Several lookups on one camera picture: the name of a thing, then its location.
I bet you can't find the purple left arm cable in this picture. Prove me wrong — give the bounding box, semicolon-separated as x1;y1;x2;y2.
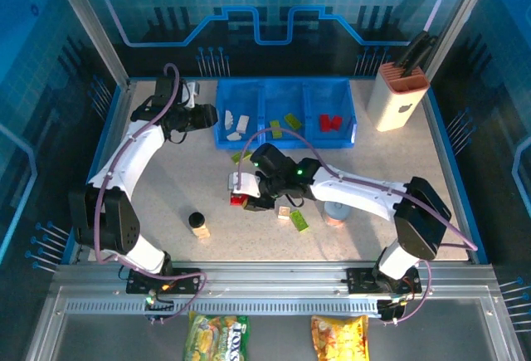
93;63;208;323

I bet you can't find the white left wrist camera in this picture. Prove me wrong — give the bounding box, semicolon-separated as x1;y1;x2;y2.
182;81;202;110

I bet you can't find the green candy bag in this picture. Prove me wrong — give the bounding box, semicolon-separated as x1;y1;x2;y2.
183;310;251;361

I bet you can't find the blue three-compartment plastic bin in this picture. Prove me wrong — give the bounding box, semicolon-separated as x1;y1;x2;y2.
213;77;358;152

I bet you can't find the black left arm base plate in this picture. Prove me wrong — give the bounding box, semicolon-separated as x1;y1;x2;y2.
125;267;207;295

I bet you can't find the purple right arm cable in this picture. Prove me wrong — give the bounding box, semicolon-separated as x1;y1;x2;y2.
236;128;477;325

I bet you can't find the yellow snack bag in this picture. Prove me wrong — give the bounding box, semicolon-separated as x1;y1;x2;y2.
310;314;370;361

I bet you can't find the aluminium frame beam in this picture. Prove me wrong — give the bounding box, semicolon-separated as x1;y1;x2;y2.
51;260;501;298

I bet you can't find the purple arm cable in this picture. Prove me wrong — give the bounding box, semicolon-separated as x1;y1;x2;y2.
236;128;477;325
93;63;208;323

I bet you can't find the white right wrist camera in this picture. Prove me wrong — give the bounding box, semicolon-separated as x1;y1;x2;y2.
227;172;261;198

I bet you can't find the slotted grey cable duct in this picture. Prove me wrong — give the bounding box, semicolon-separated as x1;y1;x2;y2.
64;297;381;317

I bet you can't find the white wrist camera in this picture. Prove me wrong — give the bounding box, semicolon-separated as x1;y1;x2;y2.
182;81;202;110
227;172;261;198

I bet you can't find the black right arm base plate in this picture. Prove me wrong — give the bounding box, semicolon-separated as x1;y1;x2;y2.
346;267;422;295

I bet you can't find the black knife handle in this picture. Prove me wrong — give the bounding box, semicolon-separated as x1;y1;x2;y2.
404;35;440;78
393;31;431;70

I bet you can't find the aluminium frame post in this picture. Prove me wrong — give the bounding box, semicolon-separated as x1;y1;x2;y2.
45;0;132;89
422;0;499;84

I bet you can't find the black-lidded spice jar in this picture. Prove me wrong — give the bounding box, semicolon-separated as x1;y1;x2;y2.
188;211;212;241

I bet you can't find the cream knife block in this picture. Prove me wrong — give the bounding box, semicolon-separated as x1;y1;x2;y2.
365;61;431;133

